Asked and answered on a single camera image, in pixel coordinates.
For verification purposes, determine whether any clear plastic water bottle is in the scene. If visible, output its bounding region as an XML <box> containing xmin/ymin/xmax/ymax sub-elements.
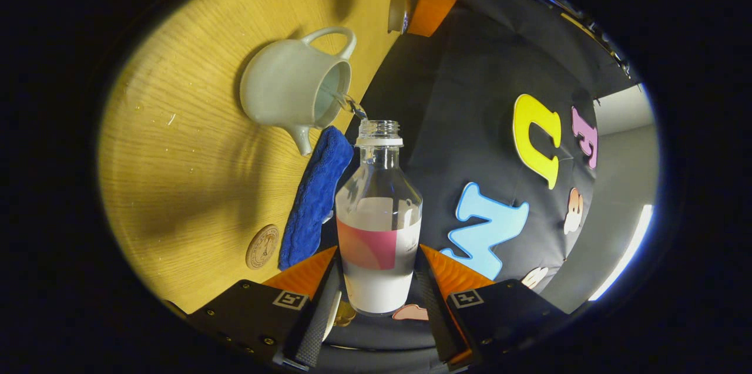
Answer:
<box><xmin>335</xmin><ymin>120</ymin><xmax>424</xmax><ymax>317</ymax></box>

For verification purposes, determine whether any white teacup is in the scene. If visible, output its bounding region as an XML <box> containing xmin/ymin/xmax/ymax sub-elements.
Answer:
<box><xmin>239</xmin><ymin>26</ymin><xmax>358</xmax><ymax>157</ymax></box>

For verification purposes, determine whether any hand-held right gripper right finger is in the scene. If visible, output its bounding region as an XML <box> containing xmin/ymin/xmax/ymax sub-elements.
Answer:
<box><xmin>414</xmin><ymin>244</ymin><xmax>570</xmax><ymax>372</ymax></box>

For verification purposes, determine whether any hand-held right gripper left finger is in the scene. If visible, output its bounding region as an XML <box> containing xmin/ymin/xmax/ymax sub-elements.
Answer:
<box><xmin>187</xmin><ymin>245</ymin><xmax>344</xmax><ymax>372</ymax></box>

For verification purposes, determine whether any blue towel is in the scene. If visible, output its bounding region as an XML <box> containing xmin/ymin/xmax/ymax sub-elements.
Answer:
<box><xmin>278</xmin><ymin>126</ymin><xmax>355</xmax><ymax>271</ymax></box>

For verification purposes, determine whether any round wooden coaster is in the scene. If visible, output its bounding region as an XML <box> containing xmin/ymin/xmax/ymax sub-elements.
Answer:
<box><xmin>246</xmin><ymin>224</ymin><xmax>280</xmax><ymax>270</ymax></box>

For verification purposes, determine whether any white blue teacup lid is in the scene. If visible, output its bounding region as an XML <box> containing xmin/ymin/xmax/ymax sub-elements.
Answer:
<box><xmin>387</xmin><ymin>0</ymin><xmax>412</xmax><ymax>35</ymax></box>

